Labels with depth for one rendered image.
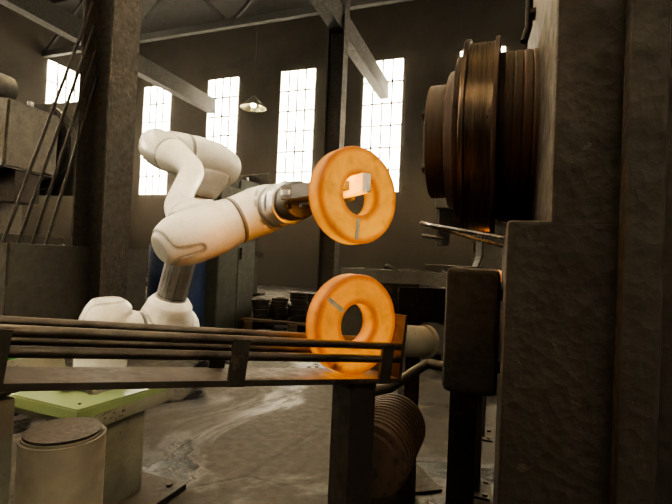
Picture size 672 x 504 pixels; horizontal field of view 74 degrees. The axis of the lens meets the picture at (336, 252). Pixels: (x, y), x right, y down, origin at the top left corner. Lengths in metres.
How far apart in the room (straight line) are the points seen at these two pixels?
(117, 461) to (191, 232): 0.95
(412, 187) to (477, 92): 10.54
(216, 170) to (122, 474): 0.99
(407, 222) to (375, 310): 10.72
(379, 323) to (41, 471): 0.54
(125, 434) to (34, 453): 0.84
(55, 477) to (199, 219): 0.46
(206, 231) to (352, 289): 0.33
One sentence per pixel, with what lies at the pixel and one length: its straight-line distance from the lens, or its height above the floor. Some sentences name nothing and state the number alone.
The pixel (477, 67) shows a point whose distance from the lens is 1.05.
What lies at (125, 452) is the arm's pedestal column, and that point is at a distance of 1.67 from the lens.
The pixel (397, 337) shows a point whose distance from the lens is 0.75.
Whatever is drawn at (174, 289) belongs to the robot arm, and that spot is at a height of 0.68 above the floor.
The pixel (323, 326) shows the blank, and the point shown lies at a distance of 0.67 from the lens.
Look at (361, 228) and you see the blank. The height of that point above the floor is 0.86.
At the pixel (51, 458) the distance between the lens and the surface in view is 0.82.
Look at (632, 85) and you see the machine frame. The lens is 0.71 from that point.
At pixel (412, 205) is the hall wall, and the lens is 11.45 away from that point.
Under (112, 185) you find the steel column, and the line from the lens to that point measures 3.84.
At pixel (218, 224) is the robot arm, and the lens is 0.90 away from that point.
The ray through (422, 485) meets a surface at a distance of 1.84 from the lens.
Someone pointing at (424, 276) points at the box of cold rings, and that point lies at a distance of 3.56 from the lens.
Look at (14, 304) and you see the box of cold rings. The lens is 3.72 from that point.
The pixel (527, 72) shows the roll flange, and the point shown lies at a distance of 1.06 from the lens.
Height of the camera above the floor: 0.80
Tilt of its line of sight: 1 degrees up
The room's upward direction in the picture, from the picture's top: 3 degrees clockwise
